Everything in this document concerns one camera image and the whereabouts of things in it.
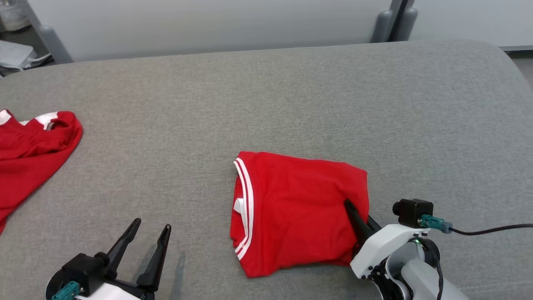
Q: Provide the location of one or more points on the white partition panel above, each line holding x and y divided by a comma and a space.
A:
470, 21
208, 25

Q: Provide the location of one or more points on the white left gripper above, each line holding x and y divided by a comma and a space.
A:
112, 291

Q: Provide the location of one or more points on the red basketball jersey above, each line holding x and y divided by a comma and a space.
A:
291, 208

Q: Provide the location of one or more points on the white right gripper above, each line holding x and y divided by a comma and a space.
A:
383, 246

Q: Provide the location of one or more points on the white container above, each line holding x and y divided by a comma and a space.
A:
12, 14

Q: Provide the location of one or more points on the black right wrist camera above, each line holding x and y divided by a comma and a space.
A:
412, 211

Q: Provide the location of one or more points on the red basketball shorts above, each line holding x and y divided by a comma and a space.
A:
29, 158

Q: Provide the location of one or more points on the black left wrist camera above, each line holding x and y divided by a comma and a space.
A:
83, 268

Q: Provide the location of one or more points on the grey partition post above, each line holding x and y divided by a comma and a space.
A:
381, 27
410, 23
54, 41

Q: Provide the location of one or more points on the white flat adapter box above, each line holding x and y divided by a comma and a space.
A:
16, 54

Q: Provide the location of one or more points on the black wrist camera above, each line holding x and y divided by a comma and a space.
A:
83, 268
412, 211

